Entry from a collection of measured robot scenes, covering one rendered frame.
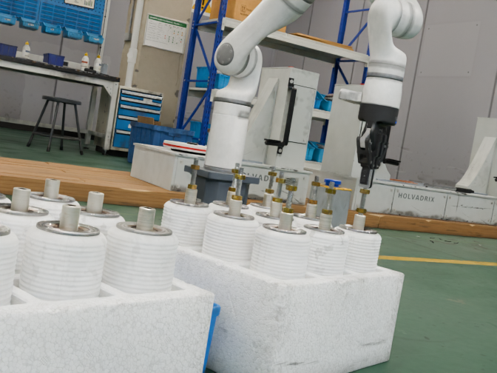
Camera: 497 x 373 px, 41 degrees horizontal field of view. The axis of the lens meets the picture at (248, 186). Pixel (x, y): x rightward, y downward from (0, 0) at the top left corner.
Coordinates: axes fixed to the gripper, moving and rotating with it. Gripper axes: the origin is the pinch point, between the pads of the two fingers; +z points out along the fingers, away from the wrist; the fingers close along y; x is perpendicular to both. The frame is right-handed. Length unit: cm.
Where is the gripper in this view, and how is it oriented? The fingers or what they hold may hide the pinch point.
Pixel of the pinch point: (366, 177)
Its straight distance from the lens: 131.9
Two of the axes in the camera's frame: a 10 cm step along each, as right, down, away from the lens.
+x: -8.6, -1.8, 4.8
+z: -1.6, 9.8, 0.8
